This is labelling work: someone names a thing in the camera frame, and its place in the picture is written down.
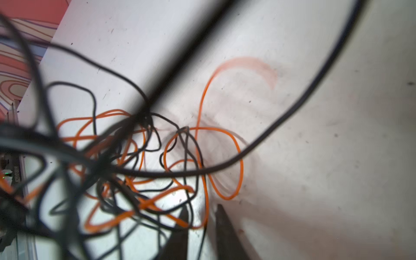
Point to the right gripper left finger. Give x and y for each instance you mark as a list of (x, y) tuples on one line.
[(176, 248)]

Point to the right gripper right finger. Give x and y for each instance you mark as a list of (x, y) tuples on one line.
[(228, 244)]

